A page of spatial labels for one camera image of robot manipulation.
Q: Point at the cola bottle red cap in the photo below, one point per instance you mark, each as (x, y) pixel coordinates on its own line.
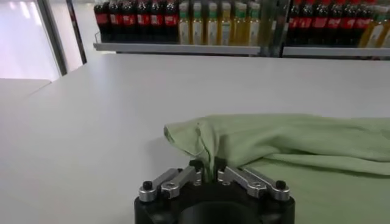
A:
(129, 19)
(320, 22)
(102, 19)
(157, 19)
(294, 22)
(362, 22)
(334, 22)
(171, 19)
(115, 19)
(348, 22)
(306, 22)
(143, 19)

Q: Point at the grey metal shelving rack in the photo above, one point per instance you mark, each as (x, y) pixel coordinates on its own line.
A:
(176, 48)
(335, 51)

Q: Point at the yellow juice bottle green label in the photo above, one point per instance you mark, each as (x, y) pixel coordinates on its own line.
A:
(197, 29)
(225, 29)
(387, 36)
(376, 33)
(211, 29)
(253, 29)
(184, 29)
(240, 29)

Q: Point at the grey black window post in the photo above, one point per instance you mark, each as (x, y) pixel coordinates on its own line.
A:
(52, 36)

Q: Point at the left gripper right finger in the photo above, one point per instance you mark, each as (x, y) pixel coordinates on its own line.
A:
(253, 182)

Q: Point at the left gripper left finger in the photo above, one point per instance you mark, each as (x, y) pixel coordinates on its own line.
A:
(173, 182)

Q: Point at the light green t-shirt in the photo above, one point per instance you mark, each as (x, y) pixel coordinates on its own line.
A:
(274, 137)

